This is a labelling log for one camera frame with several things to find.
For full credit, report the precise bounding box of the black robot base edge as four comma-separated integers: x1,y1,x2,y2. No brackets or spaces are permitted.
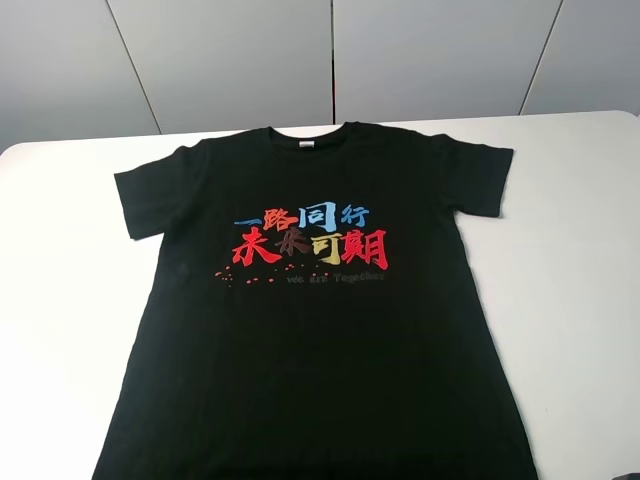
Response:
613,472,640,480

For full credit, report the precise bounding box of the black printed t-shirt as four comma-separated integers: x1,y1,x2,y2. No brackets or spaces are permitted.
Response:
94,123,537,479

